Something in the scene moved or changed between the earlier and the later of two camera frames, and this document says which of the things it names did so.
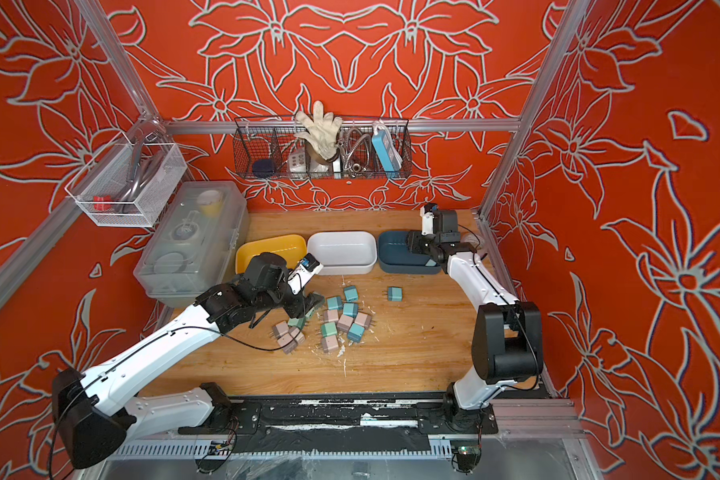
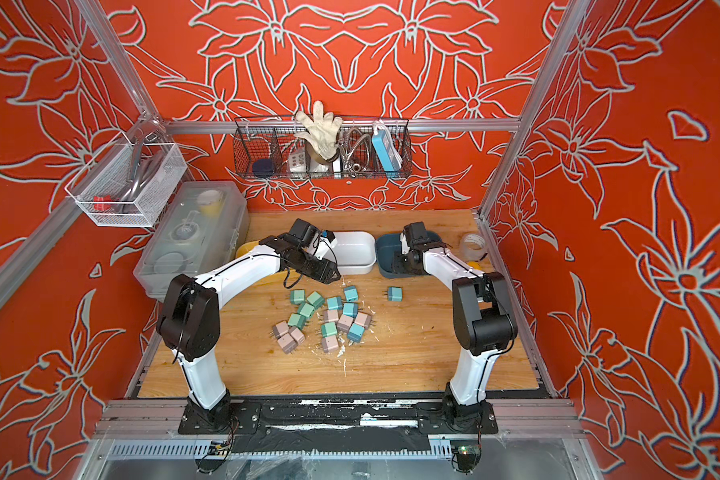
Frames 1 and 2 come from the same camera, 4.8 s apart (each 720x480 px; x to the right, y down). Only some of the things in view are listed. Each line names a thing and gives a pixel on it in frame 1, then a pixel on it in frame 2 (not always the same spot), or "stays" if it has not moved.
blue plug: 351,293 stays
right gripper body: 424,244 -> 405,262
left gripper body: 298,306 -> 315,268
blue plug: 395,294 stays
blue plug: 335,303 stays
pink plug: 280,328 stays
